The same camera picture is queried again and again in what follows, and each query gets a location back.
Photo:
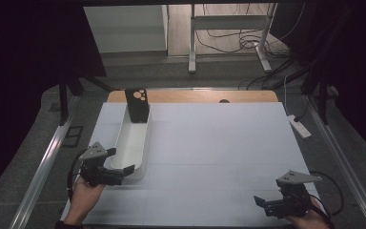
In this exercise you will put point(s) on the black metal stand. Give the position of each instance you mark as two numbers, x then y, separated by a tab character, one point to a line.
322	95
64	101

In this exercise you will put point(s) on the dark table grommet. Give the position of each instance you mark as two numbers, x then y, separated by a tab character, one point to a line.
224	101

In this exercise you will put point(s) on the white table cover sheet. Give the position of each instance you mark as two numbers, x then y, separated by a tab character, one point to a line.
219	136

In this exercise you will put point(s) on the aluminium rail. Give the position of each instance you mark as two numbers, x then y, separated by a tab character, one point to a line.
340	159
44	159

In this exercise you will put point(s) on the black curtain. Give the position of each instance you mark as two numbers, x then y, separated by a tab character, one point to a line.
22	79
355	63

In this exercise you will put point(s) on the black game controller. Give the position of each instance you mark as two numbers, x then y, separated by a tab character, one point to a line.
137	108

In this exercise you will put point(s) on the white plastic tray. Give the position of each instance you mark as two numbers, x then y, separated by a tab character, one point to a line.
132	146

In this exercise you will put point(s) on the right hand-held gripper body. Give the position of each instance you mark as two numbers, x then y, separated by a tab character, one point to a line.
294	197

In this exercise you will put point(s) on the person's right hand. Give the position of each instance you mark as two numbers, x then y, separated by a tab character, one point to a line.
311	221

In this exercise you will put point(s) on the white power strip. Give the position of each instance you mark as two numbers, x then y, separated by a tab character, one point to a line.
299	127

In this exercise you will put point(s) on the white desk frame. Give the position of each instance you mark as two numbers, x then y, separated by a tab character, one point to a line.
227	23

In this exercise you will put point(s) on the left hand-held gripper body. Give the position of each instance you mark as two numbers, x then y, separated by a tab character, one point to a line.
98	173

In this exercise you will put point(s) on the person's left hand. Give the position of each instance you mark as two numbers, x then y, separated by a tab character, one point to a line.
82	200

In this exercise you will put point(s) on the white cabinet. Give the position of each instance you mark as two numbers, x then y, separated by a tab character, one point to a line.
124	28

